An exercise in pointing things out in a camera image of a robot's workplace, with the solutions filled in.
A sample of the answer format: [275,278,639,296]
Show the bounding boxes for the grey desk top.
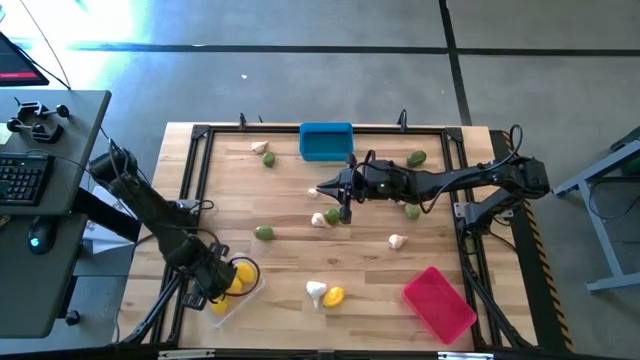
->
[0,89,112,216]
[0,213,89,340]

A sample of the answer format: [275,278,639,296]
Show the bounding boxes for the blue plastic bin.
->
[299,122,355,162]

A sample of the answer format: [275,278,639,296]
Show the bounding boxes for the black keyboard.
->
[0,153,55,207]

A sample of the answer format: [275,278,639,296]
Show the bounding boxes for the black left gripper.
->
[181,241,238,312]

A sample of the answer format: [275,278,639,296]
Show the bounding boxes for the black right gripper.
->
[317,152,402,225]

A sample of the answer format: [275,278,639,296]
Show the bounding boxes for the white paper sheets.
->
[82,185,136,255]

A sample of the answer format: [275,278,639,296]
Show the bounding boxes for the black aluminium table frame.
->
[119,122,539,351]

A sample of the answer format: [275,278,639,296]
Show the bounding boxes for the dark monitor with red bar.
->
[0,32,50,88]

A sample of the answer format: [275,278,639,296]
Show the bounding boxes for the clear plastic bin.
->
[202,252,266,330]

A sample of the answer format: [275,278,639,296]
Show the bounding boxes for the black computer mouse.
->
[27,215,57,256]

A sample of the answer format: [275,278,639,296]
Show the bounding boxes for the black desk beam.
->
[74,187,142,244]

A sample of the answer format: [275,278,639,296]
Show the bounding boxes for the silver metal bracket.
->
[438,351,494,360]
[158,349,216,360]

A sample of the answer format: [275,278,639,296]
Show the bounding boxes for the black yellow hazard strip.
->
[492,129,575,354]

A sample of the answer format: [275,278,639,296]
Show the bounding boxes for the red plastic bin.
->
[402,265,478,346]

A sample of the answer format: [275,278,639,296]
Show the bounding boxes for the large white garlic bulb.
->
[305,280,329,310]

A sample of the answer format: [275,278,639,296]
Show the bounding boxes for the black desk clamp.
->
[14,99,70,122]
[5,118,65,145]

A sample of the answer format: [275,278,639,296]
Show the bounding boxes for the grey metal stand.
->
[552,124,640,294]

